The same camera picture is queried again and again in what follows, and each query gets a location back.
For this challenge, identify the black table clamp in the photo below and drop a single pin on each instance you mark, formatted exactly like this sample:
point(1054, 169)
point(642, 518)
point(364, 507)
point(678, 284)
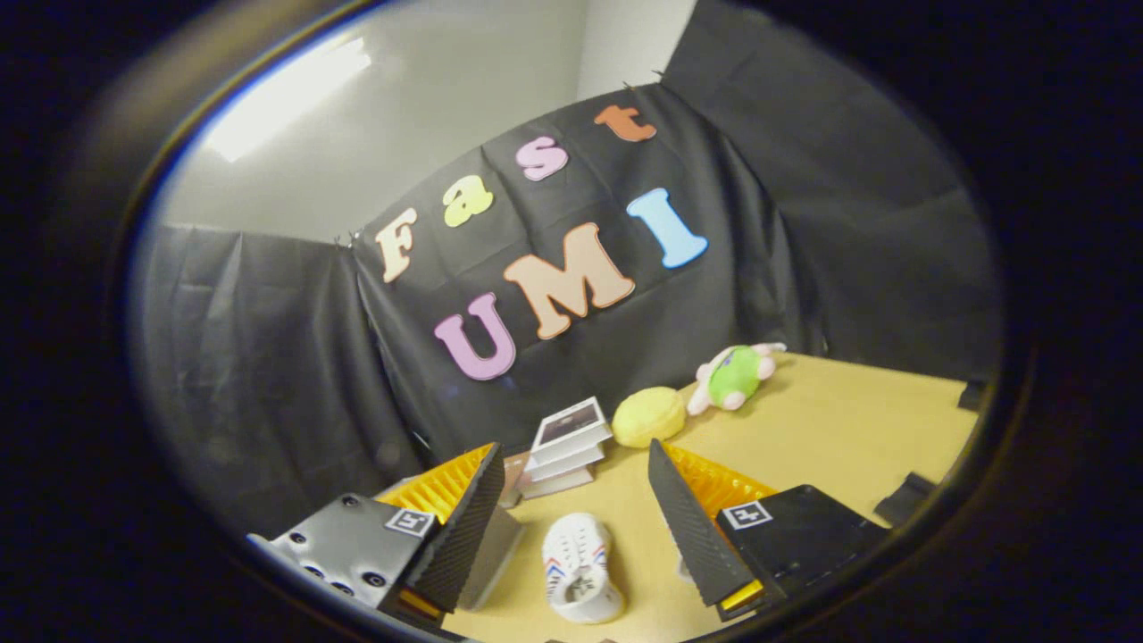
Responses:
point(973, 396)
point(906, 498)

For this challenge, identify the ceiling light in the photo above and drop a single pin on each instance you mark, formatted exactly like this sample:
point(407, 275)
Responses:
point(286, 94)

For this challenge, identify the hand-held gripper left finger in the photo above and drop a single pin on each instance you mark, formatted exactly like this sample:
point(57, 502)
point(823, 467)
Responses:
point(464, 536)

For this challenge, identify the yellow plush toy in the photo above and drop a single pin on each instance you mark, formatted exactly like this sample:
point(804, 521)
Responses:
point(649, 417)

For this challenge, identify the white book pink cover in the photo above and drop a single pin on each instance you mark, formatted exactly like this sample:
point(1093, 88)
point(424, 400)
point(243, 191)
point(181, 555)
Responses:
point(558, 482)

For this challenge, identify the grey fabric storage box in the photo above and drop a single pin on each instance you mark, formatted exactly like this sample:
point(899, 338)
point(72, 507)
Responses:
point(496, 554)

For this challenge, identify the plain white book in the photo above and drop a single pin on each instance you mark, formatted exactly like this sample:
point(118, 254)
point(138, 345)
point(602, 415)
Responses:
point(564, 460)

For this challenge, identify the white book dark photo cover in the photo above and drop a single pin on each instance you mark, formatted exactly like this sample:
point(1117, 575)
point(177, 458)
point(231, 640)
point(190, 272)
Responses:
point(571, 422)

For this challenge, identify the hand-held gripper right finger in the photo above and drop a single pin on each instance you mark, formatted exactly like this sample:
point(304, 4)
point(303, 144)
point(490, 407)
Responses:
point(692, 527)

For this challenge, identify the green and pink plush toy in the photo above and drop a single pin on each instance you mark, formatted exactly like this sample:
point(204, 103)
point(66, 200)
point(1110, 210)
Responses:
point(737, 375)

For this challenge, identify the brown cover book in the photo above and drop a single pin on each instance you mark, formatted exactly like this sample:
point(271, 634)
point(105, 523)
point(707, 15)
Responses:
point(513, 478)

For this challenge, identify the black backdrop cloth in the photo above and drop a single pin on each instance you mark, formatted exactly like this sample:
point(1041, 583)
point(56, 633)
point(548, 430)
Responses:
point(268, 357)

